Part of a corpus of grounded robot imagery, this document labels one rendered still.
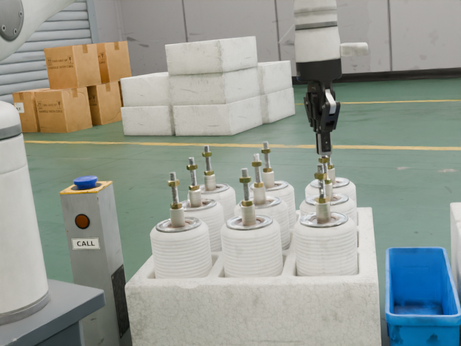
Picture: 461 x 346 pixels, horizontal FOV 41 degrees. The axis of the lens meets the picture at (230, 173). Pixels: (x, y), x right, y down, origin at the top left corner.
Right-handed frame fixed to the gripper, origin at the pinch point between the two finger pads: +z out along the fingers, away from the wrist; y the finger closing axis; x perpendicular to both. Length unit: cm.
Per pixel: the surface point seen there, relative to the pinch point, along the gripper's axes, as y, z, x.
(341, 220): 13.1, 9.8, -2.2
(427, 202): -69, 35, 54
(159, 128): -281, 32, -12
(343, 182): -9.0, 9.8, 6.4
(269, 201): -4.3, 10.0, -9.2
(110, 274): -3.6, 18.8, -38.6
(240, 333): 13.4, 25.3, -19.5
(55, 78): -376, -1, -78
